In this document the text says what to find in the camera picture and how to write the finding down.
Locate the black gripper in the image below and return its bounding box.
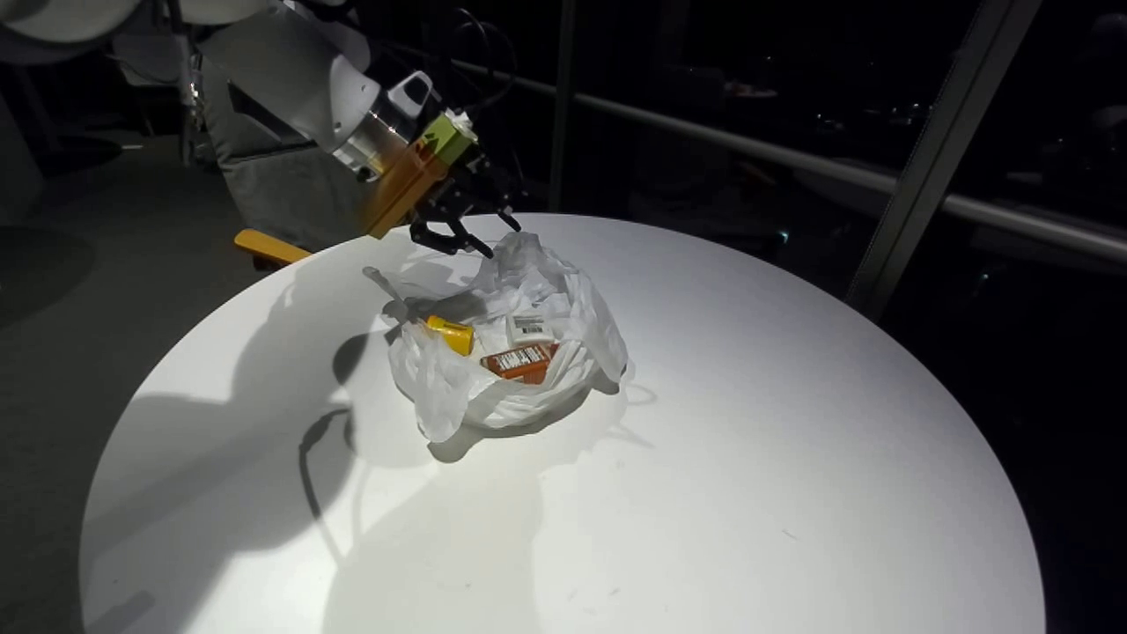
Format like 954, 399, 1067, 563
402, 142, 528, 258

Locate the white plastic bag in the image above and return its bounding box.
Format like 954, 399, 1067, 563
359, 227, 635, 448

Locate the grey cushioned wooden armchair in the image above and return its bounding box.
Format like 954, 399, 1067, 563
190, 49, 475, 270

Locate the grey metal railing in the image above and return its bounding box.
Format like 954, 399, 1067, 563
469, 54, 1127, 266

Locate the dark thin window post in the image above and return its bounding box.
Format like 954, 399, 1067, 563
547, 0, 581, 214

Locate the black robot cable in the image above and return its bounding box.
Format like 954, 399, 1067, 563
447, 3, 520, 117

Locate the light grey window post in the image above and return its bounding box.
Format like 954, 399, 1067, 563
841, 0, 1046, 319

